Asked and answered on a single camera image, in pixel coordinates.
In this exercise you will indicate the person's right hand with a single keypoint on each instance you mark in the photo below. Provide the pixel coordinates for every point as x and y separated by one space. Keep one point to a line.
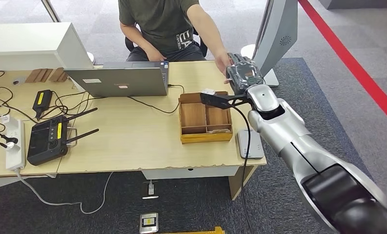
155 55

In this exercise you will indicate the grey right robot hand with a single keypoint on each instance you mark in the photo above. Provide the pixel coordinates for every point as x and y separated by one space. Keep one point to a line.
245 76

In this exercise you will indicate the person's left hand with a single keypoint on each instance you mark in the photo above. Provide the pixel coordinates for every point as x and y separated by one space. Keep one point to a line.
221 63

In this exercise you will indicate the wooden compartment tray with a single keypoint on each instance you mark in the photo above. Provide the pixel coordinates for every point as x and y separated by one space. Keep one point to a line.
193 116

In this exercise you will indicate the person's right forearm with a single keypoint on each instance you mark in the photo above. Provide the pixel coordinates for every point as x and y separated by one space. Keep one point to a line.
135 38

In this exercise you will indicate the person's left forearm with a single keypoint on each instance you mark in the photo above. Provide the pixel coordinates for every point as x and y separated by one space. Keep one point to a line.
209 35

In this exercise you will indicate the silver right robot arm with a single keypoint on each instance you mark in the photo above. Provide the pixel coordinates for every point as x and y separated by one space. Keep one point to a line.
293 135

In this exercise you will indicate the person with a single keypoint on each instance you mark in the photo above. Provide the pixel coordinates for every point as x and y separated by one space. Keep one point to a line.
161 22

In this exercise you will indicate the room key card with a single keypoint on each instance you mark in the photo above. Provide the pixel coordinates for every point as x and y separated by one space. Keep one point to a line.
219 131

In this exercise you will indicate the grey card reader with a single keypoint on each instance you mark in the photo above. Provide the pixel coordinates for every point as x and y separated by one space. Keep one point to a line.
256 142

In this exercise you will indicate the slanted pole stand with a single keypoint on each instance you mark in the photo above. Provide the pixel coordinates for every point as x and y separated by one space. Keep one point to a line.
51 11
246 53

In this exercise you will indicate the grey laptop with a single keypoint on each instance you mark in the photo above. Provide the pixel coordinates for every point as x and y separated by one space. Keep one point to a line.
115 80

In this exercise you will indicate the grey standing screen kiosk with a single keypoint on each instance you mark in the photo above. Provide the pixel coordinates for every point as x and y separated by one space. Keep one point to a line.
277 32

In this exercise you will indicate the wooden block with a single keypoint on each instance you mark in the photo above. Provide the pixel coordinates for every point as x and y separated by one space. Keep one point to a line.
38 76
59 75

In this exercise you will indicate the red floor tape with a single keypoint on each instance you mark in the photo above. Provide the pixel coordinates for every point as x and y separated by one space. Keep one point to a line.
342 45

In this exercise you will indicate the wooden desk leg panel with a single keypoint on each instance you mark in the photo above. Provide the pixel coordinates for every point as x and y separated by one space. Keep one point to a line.
235 187

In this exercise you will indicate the black power adapter yellow label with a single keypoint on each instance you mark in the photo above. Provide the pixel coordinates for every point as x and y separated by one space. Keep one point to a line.
42 101

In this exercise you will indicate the white box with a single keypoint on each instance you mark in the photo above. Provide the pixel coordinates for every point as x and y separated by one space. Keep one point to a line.
28 45

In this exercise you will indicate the grey platform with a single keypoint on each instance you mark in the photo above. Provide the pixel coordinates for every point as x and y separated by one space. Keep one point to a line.
358 3

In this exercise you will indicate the floor outlet with plug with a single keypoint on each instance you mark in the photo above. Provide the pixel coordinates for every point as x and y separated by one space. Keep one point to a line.
150 190

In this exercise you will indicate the black remote controller with antennas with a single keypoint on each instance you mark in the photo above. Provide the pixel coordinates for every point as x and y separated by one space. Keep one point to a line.
46 142

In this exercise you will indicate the yellow floor tape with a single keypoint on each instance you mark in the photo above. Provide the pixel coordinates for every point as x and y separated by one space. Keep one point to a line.
196 232

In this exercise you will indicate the black plug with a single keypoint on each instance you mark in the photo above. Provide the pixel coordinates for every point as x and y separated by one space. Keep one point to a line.
12 139

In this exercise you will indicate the silver floor socket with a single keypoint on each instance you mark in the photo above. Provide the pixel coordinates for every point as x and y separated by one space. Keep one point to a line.
148 223

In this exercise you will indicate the white plug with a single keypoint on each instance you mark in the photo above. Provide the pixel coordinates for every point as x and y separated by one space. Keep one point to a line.
10 146

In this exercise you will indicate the white power strip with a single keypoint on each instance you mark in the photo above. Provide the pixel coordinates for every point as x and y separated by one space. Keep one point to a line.
15 158

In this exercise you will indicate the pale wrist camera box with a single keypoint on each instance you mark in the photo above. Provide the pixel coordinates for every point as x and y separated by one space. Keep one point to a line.
208 91

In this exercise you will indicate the black camera bracket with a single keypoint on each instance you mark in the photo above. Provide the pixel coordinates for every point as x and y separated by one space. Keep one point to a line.
219 100

